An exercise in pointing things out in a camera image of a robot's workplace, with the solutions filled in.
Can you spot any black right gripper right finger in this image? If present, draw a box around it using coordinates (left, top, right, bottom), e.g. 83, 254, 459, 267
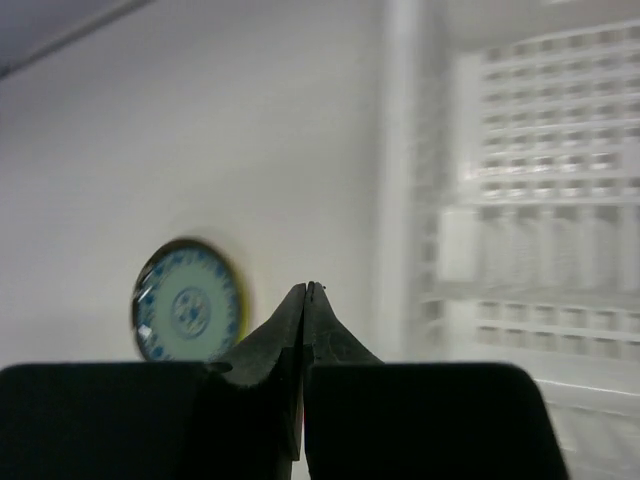
303, 282, 569, 479

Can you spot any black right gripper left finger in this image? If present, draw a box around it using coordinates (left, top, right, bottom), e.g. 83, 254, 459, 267
1, 284, 306, 479

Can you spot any blue white patterned plate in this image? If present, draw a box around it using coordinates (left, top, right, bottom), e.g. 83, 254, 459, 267
130, 237, 239, 362

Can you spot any white plastic dish rack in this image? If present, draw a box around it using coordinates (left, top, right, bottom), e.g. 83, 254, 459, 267
373, 1, 639, 479

